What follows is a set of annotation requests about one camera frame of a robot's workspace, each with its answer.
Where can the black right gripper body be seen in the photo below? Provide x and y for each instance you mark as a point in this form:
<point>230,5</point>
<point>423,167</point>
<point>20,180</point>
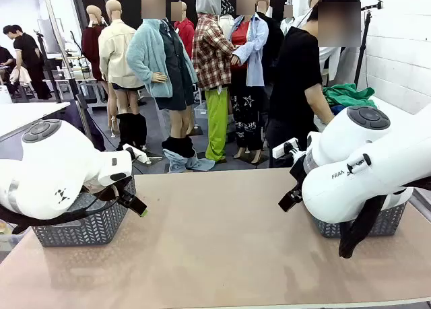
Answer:
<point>298,174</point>

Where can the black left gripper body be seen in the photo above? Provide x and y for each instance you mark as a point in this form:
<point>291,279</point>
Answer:
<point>125,189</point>

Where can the green cloth garment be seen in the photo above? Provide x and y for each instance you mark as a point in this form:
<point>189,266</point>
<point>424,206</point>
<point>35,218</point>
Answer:
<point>350,95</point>

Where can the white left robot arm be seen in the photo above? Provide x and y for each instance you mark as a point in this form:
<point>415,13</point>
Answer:
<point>50,167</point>

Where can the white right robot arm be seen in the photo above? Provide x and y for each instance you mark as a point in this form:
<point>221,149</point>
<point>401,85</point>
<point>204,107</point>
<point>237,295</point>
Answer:
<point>353,188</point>

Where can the person's right forearm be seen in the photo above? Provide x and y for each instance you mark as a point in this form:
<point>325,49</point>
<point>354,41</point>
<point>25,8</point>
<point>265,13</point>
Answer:
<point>320,103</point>

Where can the grey plastic lattice basket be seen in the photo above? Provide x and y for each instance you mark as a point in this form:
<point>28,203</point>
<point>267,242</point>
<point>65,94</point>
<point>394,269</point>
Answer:
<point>387,221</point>
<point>84,228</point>

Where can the black dropped trousers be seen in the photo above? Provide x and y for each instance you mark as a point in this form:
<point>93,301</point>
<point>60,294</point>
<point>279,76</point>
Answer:
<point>133,130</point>
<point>178,145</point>

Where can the light blue dropped jeans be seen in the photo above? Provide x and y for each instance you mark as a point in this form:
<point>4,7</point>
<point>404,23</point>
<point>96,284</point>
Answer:
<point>190,165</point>

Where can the person in black t-shirt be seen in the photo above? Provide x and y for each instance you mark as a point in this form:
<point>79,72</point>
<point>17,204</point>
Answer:
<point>293,70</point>

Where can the small clear storage bin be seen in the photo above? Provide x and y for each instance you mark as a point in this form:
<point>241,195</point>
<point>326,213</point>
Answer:
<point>200,112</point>

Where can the chrome pole light stand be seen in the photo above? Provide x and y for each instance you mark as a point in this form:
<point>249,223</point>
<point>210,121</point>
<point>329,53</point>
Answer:
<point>74,87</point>

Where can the background workbench with equipment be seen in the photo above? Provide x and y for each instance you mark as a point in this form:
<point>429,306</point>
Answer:
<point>85,78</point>

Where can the white side table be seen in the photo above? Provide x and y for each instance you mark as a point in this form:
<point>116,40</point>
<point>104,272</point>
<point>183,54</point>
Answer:
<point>30,113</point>

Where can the mannequin in light blue shirt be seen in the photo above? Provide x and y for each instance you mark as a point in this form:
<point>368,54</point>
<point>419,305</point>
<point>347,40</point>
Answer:
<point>254,53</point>

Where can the mannequin in cream jacket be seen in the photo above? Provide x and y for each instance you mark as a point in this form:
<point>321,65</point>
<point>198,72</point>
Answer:
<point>116,53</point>

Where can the mannequin in black jacket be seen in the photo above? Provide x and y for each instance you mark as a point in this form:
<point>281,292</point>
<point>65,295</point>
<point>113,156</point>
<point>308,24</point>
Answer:
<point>274,36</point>

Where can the black tripod with crossbar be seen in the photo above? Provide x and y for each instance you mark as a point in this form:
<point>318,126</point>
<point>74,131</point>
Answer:
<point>363,46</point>

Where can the black tripod stand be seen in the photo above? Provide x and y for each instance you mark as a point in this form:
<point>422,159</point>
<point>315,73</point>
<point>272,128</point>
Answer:
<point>47,66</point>

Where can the mannequin in maroon top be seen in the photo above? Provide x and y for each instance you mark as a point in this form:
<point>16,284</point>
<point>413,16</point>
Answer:
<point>91,43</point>

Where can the beige held cloth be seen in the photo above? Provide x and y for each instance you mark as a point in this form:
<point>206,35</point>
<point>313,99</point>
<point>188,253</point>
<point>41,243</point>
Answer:
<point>20,76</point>

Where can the small mannequin in white top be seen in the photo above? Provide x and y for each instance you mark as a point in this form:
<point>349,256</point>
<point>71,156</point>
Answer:
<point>288,19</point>

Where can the standing man in black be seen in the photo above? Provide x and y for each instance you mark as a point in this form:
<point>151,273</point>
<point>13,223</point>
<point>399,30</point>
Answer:
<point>28,60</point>

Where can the mannequin in red shirt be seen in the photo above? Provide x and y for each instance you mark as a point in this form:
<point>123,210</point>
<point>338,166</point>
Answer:
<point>185,33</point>

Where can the seated person in black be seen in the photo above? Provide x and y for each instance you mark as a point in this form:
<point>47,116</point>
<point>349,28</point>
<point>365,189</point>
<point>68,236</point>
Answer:
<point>5,60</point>

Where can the mannequin with bucket hat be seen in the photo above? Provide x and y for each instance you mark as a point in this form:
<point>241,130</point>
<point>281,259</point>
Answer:
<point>227,6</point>

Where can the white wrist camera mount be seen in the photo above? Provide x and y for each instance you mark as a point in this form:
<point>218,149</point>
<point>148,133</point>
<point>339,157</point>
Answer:
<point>136,153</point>
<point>279,149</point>

